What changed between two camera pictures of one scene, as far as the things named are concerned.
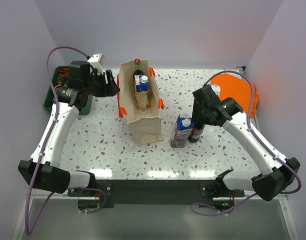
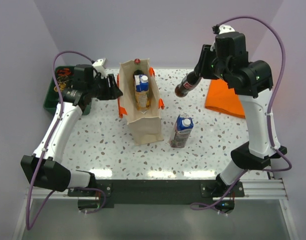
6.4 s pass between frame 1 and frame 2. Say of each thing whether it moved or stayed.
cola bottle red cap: stayed
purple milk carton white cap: stayed
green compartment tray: stayed
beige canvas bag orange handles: stayed
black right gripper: moved
